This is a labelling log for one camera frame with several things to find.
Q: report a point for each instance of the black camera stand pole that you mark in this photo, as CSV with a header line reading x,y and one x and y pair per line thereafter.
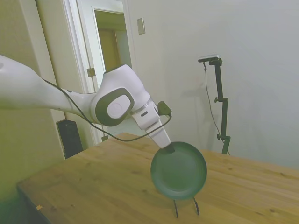
x,y
220,93

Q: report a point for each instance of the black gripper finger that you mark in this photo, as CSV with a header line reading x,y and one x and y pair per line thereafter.
x,y
169,149

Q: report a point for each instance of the black tower box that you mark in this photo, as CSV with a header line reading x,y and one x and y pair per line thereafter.
x,y
70,140

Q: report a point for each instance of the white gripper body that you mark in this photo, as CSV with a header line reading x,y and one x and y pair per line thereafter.
x,y
151,123

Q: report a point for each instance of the cream closet door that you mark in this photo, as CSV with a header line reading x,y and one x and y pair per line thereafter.
x,y
23,35

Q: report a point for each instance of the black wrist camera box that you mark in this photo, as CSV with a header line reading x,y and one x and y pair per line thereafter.
x,y
164,108

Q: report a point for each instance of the brown wooden hallway door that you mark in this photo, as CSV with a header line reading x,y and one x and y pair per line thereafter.
x,y
109,51

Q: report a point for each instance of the grey camera on stand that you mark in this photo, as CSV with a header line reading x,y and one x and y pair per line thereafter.
x,y
209,58

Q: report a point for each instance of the small orange tape scrap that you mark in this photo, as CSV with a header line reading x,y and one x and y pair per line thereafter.
x,y
39,206

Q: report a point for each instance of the dark green round plate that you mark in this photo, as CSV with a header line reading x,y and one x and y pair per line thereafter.
x,y
180,172

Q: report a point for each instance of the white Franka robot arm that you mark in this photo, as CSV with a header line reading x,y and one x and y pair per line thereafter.
x,y
70,102

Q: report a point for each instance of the beige wall switch plate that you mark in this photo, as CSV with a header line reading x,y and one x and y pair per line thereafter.
x,y
140,26

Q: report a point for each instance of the brass door hinge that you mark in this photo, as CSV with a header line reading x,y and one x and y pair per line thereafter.
x,y
91,72

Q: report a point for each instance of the white open door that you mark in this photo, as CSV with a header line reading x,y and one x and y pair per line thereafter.
x,y
90,46

